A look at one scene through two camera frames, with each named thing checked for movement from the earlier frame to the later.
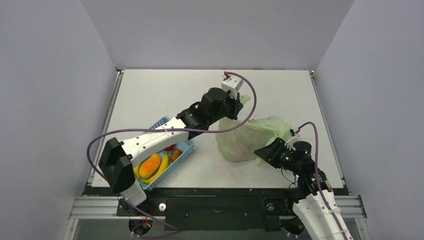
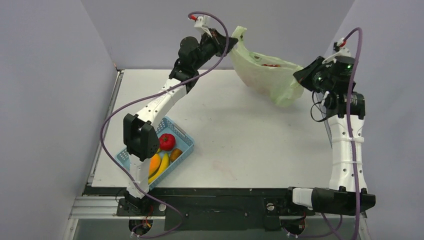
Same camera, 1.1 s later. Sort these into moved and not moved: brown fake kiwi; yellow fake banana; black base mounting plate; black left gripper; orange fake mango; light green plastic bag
Moved: black left gripper; light green plastic bag
Not moved: brown fake kiwi; yellow fake banana; black base mounting plate; orange fake mango
